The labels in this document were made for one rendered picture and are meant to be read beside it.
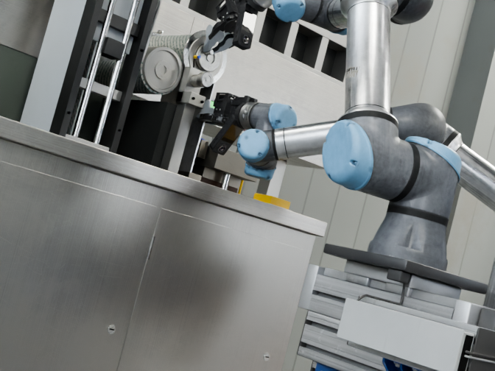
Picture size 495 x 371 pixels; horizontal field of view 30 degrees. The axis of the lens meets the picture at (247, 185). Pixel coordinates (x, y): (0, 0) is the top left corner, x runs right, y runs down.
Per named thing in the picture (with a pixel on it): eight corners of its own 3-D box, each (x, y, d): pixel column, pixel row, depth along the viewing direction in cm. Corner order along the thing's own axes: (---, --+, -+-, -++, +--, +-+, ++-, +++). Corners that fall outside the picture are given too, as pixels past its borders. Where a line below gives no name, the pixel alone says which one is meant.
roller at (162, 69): (138, 84, 238) (151, 40, 239) (88, 82, 257) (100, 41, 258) (175, 99, 245) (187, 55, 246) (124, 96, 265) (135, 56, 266)
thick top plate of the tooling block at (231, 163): (213, 167, 252) (219, 146, 252) (134, 155, 282) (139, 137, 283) (256, 182, 262) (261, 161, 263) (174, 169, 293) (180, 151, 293)
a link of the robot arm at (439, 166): (462, 222, 172) (479, 153, 173) (404, 204, 167) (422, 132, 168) (424, 218, 183) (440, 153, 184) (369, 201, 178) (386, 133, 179)
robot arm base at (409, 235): (462, 277, 173) (474, 226, 173) (406, 260, 164) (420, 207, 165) (404, 265, 185) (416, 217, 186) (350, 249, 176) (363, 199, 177)
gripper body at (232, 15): (234, 19, 248) (264, -10, 242) (241, 42, 244) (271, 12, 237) (213, 8, 243) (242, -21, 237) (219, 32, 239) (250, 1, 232)
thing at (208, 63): (210, 77, 249) (194, 57, 245) (205, 77, 251) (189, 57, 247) (225, 57, 252) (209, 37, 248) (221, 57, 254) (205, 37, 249)
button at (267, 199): (269, 205, 235) (272, 195, 235) (252, 201, 241) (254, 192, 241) (289, 210, 240) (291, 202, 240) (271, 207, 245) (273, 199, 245)
